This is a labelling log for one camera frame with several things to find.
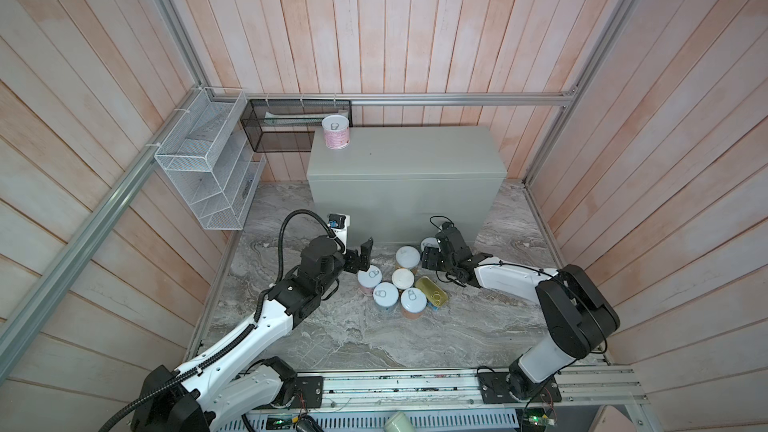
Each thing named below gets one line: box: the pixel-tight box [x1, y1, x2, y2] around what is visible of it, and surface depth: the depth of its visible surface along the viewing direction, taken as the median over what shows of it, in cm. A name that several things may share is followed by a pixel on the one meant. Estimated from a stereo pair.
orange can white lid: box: [395, 245, 421, 269], surface depth 92 cm
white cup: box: [384, 411, 416, 432], surface depth 65 cm
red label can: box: [357, 264, 382, 293], surface depth 90 cm
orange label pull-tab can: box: [400, 287, 427, 313], surface depth 85 cm
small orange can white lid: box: [392, 268, 415, 290], surface depth 88 cm
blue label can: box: [372, 282, 399, 307], surface depth 86 cm
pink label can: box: [321, 114, 351, 150], surface depth 81 cm
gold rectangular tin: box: [414, 276, 449, 307], surface depth 89 cm
